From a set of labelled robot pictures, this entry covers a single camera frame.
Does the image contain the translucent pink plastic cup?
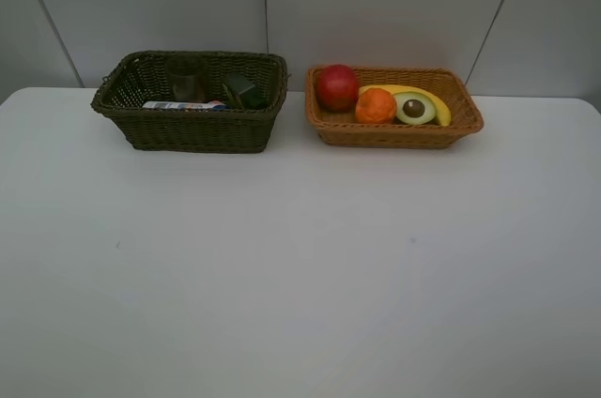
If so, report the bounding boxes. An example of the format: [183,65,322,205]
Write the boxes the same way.
[165,54,208,103]

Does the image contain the orange wicker basket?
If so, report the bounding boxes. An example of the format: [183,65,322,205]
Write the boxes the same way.
[305,66,484,149]

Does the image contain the red apple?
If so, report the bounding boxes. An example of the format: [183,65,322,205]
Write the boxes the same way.
[316,64,360,113]

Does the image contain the orange mandarin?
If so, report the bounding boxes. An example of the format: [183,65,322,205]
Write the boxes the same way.
[355,87,397,125]

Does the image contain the white blue shampoo bottle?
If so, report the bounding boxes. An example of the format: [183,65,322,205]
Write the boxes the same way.
[142,100,229,112]

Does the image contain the dark green bottle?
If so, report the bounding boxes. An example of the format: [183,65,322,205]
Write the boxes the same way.
[222,73,269,111]

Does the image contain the halved avocado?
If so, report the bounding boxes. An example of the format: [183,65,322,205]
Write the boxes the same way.
[393,92,437,126]

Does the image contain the yellow banana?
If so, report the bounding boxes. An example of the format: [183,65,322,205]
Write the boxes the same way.
[359,84,452,127]

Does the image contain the dark brown wicker basket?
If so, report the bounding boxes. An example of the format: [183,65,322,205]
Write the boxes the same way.
[91,51,288,154]

